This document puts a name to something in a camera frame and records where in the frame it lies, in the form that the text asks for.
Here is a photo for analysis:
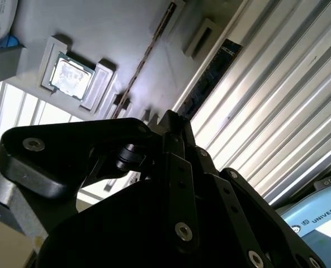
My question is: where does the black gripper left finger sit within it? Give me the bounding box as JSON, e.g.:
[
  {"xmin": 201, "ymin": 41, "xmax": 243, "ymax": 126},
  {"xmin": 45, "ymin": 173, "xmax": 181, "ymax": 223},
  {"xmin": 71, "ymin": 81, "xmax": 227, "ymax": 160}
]
[{"xmin": 0, "ymin": 109, "xmax": 202, "ymax": 255}]

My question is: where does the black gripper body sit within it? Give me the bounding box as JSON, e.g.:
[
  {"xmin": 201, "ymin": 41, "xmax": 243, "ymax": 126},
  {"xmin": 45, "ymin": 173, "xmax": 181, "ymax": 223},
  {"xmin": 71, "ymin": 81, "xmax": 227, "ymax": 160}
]
[{"xmin": 36, "ymin": 180, "xmax": 246, "ymax": 268}]

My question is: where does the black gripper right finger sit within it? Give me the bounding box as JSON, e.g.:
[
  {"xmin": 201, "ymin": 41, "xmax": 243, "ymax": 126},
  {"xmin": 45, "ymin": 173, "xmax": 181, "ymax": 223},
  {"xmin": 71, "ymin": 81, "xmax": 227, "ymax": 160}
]
[{"xmin": 182, "ymin": 118, "xmax": 327, "ymax": 268}]

